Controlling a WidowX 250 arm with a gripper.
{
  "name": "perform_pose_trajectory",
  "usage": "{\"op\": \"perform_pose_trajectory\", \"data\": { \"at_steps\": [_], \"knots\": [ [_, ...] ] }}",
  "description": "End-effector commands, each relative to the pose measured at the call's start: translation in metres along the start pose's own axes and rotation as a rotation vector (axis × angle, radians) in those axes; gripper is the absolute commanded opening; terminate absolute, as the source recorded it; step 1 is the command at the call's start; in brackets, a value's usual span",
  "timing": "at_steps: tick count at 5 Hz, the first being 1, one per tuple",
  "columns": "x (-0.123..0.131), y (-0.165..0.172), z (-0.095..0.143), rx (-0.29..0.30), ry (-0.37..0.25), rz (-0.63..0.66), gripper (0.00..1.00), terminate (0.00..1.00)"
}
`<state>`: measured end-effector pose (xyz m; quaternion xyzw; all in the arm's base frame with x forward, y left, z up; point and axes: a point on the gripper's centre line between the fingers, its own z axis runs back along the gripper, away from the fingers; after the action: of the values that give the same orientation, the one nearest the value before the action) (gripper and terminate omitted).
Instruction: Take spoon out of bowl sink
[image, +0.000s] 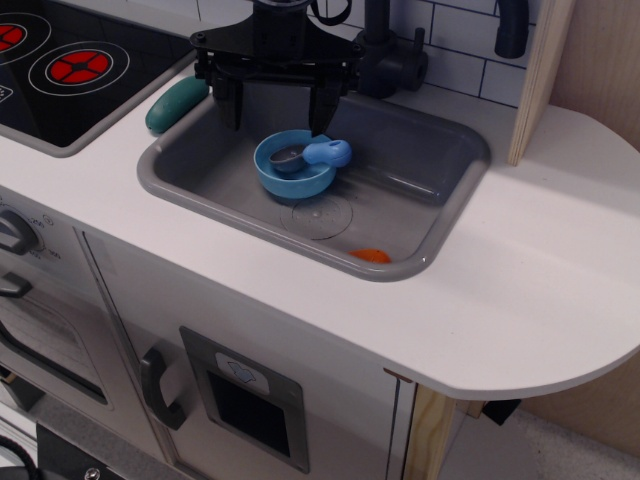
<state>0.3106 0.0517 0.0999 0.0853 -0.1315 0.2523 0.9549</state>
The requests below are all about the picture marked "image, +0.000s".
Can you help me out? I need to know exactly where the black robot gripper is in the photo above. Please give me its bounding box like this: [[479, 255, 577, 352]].
[[190, 1, 364, 136]]

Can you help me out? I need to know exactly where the grey spoon with blue handle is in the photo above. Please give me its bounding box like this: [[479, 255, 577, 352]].
[[269, 140, 352, 173]]

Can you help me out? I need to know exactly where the blue plastic bowl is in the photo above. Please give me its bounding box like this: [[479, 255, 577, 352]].
[[253, 129, 337, 200]]

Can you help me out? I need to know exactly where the green toy cucumber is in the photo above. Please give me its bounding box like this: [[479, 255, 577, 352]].
[[145, 76, 209, 134]]

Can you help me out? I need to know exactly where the dark grey toy faucet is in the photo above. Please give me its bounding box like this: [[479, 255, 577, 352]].
[[356, 1, 531, 106]]

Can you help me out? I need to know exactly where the orange toy food piece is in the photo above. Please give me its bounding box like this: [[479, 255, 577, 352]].
[[348, 248, 392, 264]]

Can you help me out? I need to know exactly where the black toy stove top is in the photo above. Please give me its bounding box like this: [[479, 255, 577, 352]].
[[1, 1, 195, 158]]

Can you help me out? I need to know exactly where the grey oven knob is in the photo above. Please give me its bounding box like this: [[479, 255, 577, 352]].
[[1, 210, 39, 255]]

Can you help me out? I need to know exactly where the grey ice dispenser panel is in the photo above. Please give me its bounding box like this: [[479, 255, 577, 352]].
[[180, 327, 310, 474]]

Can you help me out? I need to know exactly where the white cabinet door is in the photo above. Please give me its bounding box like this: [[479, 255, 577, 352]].
[[85, 234, 412, 479]]

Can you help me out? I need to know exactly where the white toy oven door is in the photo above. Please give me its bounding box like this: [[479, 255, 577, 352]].
[[0, 264, 151, 446]]

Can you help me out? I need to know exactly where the light wooden side post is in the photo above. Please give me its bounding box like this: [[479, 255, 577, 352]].
[[507, 0, 575, 166]]

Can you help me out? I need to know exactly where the grey oven door handle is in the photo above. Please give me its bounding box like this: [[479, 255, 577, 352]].
[[0, 272, 33, 299]]

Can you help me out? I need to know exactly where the dark grey cabinet door handle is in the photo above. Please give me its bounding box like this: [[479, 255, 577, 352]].
[[139, 348, 186, 431]]

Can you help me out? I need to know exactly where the black cable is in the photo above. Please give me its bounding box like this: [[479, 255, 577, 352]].
[[0, 434, 40, 480]]

